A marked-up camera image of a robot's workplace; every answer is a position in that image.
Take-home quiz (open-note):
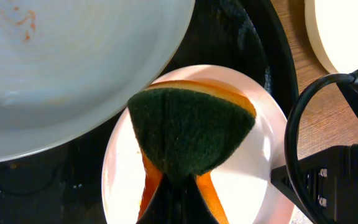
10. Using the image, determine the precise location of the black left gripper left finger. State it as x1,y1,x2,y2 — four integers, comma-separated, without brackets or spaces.
137,174,177,224

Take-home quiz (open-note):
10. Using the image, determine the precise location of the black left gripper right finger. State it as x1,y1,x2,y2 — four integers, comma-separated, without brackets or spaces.
176,176,218,224

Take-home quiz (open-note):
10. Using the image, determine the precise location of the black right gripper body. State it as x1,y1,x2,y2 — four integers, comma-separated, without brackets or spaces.
270,144,358,224

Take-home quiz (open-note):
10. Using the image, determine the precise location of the pink-white plate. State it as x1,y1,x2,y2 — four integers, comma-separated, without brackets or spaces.
101,65,294,223

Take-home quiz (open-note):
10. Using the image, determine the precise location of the orange and green sponge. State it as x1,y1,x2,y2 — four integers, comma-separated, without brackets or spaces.
127,80,257,223

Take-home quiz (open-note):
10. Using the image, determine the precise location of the cream-white plate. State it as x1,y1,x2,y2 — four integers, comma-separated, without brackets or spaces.
304,0,358,73

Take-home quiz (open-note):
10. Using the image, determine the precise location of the grey-white plate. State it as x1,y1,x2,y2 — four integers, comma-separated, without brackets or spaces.
0,0,195,162

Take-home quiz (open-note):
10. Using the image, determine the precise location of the round black serving tray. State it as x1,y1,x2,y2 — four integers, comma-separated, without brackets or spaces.
0,1,298,223

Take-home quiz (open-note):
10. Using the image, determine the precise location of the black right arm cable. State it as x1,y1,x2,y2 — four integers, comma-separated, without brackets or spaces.
284,73,357,224

